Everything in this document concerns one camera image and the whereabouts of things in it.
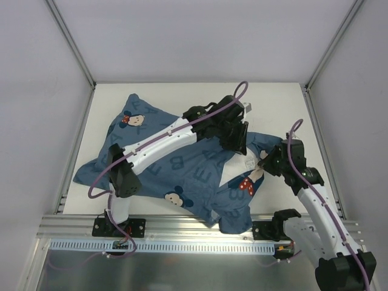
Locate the blue cartoon print pillowcase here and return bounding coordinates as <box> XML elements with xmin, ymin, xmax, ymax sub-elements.
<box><xmin>73</xmin><ymin>93</ymin><xmax>282</xmax><ymax>234</ymax></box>

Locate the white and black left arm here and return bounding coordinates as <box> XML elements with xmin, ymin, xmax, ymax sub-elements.
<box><xmin>105</xmin><ymin>95</ymin><xmax>252</xmax><ymax>236</ymax></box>

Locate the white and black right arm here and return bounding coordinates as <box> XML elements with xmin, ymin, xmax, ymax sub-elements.
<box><xmin>259</xmin><ymin>139</ymin><xmax>376</xmax><ymax>290</ymax></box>

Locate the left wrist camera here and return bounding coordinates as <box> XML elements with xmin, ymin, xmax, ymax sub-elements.
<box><xmin>243</xmin><ymin>102</ymin><xmax>252</xmax><ymax>113</ymax></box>

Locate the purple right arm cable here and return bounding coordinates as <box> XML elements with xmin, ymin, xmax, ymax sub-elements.
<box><xmin>287</xmin><ymin>119</ymin><xmax>376</xmax><ymax>291</ymax></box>

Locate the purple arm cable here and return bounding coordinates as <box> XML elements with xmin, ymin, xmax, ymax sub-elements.
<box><xmin>287</xmin><ymin>119</ymin><xmax>376</xmax><ymax>291</ymax></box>
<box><xmin>87</xmin><ymin>81</ymin><xmax>250</xmax><ymax>199</ymax></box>

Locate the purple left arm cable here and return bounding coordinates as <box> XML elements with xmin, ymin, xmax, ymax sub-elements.
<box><xmin>87</xmin><ymin>81</ymin><xmax>250</xmax><ymax>199</ymax></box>

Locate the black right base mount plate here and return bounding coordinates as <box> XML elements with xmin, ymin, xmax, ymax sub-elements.
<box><xmin>252</xmin><ymin>221</ymin><xmax>291</xmax><ymax>242</ymax></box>

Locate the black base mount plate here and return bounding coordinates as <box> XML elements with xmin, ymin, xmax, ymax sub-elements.
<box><xmin>252</xmin><ymin>221</ymin><xmax>291</xmax><ymax>242</ymax></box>
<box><xmin>92</xmin><ymin>216</ymin><xmax>146</xmax><ymax>238</ymax></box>

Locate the right aluminium frame post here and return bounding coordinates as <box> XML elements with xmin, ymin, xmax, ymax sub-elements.
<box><xmin>304</xmin><ymin>0</ymin><xmax>366</xmax><ymax>91</ymax></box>

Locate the aluminium frame post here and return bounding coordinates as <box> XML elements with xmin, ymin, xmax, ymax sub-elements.
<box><xmin>304</xmin><ymin>0</ymin><xmax>366</xmax><ymax>91</ymax></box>
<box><xmin>44</xmin><ymin>0</ymin><xmax>96</xmax><ymax>90</ymax></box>

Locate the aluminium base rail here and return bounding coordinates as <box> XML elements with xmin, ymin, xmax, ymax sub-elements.
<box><xmin>36</xmin><ymin>213</ymin><xmax>361</xmax><ymax>243</ymax></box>

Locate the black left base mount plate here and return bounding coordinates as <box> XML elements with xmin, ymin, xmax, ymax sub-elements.
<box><xmin>92</xmin><ymin>216</ymin><xmax>146</xmax><ymax>238</ymax></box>

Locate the left aluminium frame post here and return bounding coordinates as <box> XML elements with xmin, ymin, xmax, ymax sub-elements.
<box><xmin>44</xmin><ymin>0</ymin><xmax>96</xmax><ymax>90</ymax></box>

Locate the white slotted cable duct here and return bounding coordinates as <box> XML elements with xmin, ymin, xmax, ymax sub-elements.
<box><xmin>50</xmin><ymin>239</ymin><xmax>275</xmax><ymax>255</ymax></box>

